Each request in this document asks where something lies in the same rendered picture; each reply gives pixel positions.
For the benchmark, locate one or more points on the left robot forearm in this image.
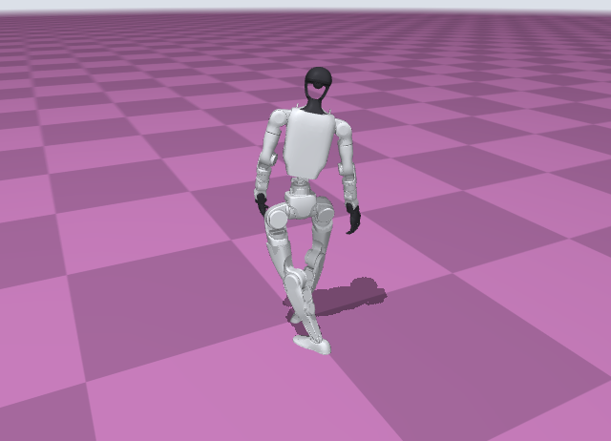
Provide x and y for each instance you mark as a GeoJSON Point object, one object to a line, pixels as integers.
{"type": "Point", "coordinates": [262, 179]}

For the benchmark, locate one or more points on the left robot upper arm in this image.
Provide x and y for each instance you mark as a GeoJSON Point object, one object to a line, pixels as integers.
{"type": "Point", "coordinates": [278, 118]}

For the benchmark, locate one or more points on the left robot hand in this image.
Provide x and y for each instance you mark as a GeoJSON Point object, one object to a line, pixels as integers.
{"type": "Point", "coordinates": [261, 200]}

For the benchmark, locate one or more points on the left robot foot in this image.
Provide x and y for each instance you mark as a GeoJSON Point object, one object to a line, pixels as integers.
{"type": "Point", "coordinates": [323, 347]}

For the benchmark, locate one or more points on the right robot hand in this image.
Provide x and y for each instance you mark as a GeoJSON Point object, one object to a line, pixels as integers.
{"type": "Point", "coordinates": [354, 217]}

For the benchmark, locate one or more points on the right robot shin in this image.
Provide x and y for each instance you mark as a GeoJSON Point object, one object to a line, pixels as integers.
{"type": "Point", "coordinates": [313, 274]}

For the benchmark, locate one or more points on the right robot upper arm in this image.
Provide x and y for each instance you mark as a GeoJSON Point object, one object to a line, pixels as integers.
{"type": "Point", "coordinates": [343, 131]}

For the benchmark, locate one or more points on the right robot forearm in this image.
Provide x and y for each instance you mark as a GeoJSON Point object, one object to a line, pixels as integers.
{"type": "Point", "coordinates": [350, 191]}

